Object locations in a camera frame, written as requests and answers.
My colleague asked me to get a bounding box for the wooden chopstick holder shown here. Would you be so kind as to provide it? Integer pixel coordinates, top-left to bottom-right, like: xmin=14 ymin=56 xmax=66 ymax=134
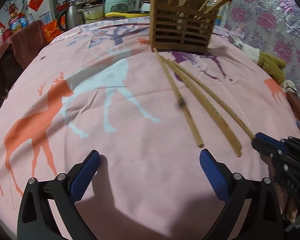
xmin=149 ymin=0 xmax=217 ymax=55

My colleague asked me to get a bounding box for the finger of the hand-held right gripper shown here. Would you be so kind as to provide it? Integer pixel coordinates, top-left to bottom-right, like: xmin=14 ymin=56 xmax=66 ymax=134
xmin=251 ymin=139 xmax=282 ymax=166
xmin=255 ymin=132 xmax=290 ymax=154

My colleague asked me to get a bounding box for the red cloth covered table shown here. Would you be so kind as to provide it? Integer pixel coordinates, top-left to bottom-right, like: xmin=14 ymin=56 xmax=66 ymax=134
xmin=0 ymin=20 xmax=48 ymax=73

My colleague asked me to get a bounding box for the purple floral foil sheet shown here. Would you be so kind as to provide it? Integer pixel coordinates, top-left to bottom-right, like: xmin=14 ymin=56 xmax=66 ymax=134
xmin=225 ymin=0 xmax=300 ymax=110

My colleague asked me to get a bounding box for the person's right hand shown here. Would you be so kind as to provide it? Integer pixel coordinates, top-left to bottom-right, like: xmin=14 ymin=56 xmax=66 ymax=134
xmin=262 ymin=154 xmax=300 ymax=223

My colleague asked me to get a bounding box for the pink deer print sheet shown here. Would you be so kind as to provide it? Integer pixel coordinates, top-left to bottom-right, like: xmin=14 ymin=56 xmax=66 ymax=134
xmin=0 ymin=15 xmax=300 ymax=240

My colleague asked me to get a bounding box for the red basin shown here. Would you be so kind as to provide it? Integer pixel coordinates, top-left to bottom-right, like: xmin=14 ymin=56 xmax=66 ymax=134
xmin=55 ymin=0 xmax=72 ymax=10

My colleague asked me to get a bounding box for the yellow tray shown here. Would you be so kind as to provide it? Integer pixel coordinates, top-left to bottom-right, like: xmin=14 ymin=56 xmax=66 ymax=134
xmin=105 ymin=11 xmax=151 ymax=19

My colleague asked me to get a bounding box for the cream enamel pot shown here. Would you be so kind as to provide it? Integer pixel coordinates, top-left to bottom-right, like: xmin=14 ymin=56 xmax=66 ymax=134
xmin=83 ymin=5 xmax=106 ymax=24

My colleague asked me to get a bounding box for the steel kettle with black handle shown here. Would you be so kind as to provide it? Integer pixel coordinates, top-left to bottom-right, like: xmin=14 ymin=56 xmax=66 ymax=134
xmin=58 ymin=4 xmax=85 ymax=32

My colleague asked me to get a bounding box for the red gift box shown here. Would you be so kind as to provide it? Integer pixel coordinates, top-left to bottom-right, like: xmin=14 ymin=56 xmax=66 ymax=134
xmin=43 ymin=19 xmax=63 ymax=43

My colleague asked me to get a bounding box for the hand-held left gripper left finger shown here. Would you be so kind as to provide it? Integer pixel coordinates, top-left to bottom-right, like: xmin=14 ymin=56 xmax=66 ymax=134
xmin=17 ymin=149 xmax=101 ymax=240

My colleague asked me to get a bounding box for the pale green rice cooker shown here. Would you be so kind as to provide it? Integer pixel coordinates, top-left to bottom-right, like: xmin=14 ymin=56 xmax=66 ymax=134
xmin=104 ymin=0 xmax=136 ymax=15

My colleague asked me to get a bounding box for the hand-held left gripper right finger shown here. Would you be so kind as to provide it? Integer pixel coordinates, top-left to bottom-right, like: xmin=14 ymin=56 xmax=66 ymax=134
xmin=199 ymin=149 xmax=285 ymax=240

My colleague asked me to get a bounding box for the olive and white plush cloth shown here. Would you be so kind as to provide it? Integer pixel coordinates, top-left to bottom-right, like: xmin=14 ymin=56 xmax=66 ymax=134
xmin=242 ymin=44 xmax=287 ymax=86

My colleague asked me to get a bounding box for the yellow cooking oil bottle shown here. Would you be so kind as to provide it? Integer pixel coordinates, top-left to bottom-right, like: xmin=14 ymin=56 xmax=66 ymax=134
xmin=8 ymin=11 xmax=23 ymax=33

